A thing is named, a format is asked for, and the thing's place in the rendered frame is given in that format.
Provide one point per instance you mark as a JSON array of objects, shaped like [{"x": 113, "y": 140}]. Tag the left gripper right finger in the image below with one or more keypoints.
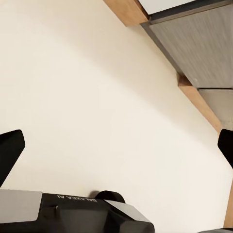
[{"x": 225, "y": 144}]

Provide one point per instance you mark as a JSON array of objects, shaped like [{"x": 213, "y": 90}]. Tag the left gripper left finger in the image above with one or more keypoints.
[{"x": 12, "y": 145}]

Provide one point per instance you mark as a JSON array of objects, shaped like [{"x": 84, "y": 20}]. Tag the dishwasher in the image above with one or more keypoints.
[{"x": 199, "y": 46}]

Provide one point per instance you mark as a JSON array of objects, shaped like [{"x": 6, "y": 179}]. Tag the cabinet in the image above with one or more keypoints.
[{"x": 219, "y": 100}]

